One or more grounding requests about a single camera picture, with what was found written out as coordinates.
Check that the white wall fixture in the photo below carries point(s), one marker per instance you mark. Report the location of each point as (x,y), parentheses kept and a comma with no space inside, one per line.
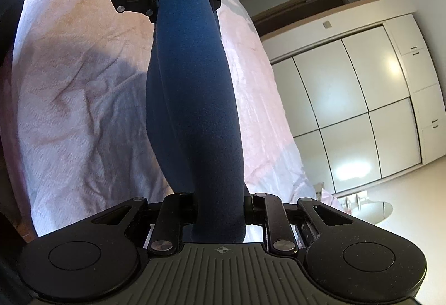
(355,200)

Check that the blue fleece sweater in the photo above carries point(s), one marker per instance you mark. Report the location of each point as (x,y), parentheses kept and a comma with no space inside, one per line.
(191,99)

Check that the dark hallway door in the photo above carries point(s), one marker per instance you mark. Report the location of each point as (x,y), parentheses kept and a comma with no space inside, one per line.
(296,17)

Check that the white ceiling lamp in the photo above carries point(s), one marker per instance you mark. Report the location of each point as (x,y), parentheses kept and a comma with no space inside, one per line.
(372,210)

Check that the pink herringbone bedspread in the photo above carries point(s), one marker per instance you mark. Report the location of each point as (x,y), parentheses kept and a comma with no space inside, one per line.
(87,99)

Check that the white wardrobe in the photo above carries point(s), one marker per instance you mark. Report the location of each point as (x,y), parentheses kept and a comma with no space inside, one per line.
(348,88)

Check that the wall switch beside wardrobe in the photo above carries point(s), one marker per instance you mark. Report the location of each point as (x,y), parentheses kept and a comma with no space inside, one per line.
(326,25)

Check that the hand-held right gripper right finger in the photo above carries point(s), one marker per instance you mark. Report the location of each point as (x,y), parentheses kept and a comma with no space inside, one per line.
(252,207)

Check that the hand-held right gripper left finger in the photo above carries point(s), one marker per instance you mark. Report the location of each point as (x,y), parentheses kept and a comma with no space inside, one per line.
(184,204)

